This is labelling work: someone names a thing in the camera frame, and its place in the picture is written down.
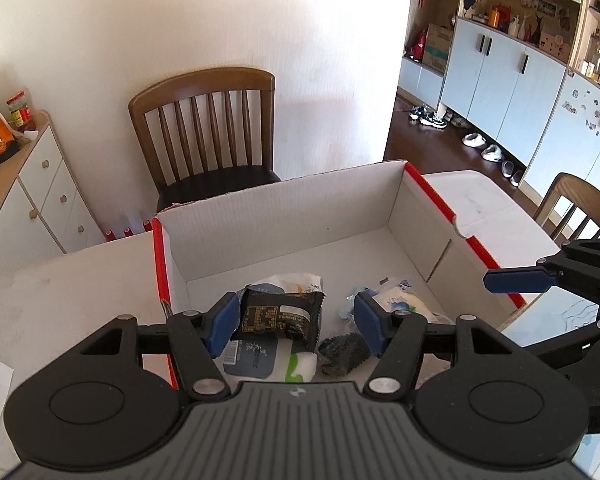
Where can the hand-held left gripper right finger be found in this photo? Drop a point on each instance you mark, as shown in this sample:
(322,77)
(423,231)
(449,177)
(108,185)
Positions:
(370,327)

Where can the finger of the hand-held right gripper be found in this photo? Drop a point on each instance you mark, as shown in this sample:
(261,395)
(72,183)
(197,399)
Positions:
(520,280)
(580,340)

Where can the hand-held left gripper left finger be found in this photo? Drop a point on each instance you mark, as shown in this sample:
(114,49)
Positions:
(222,325)

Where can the black crinkled packet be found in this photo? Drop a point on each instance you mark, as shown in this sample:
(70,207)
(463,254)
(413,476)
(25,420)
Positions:
(342,355)

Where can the white bun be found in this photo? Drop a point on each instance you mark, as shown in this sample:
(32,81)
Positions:
(405,302)

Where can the white green orange packet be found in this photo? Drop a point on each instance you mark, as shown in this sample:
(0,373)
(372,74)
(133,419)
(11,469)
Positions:
(260,365)

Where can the black labelled snack packet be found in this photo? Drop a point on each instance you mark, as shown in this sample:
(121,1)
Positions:
(280,317)

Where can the red cardboard box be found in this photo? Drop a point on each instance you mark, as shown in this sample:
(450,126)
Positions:
(305,210)

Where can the white marble desktop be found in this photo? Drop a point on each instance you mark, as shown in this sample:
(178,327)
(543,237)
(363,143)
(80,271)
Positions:
(80,285)

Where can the blue mountain print table mat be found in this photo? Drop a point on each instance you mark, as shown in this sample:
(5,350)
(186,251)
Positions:
(575,312)

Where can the brown wooden chair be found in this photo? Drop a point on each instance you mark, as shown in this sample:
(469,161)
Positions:
(200,85)
(570,185)

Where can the grey shoes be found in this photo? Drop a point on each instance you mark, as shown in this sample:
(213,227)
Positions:
(512,172)

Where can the white slipper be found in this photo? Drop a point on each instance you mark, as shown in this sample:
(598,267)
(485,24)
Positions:
(492,153)
(474,140)

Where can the black white sneakers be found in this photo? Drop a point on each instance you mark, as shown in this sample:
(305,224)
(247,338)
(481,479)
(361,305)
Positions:
(430,117)

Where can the white sideboard cabinet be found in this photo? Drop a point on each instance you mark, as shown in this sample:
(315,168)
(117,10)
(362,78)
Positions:
(50,190)

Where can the brown cardboard carton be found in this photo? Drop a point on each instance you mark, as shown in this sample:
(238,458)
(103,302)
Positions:
(437,47)

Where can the red bag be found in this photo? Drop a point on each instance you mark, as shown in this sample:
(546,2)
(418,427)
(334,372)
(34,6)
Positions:
(417,45)

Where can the red jar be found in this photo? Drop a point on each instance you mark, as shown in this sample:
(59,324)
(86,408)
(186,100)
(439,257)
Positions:
(21,112)

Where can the white wall cabinet unit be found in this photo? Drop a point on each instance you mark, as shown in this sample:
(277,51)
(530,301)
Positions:
(490,70)

